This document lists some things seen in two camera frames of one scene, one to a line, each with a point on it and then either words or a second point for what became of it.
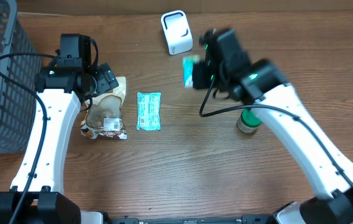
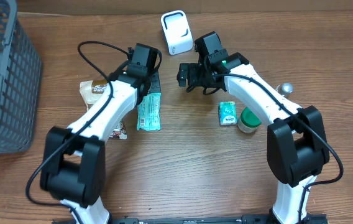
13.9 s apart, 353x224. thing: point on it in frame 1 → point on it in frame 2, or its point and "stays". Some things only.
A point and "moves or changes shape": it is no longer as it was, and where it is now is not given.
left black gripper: (105, 80) → (155, 83)
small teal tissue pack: (187, 66) moves or changes shape
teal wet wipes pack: (148, 111) stays
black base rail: (253, 219) stays
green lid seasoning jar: (248, 121) stays
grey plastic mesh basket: (7, 112) stays
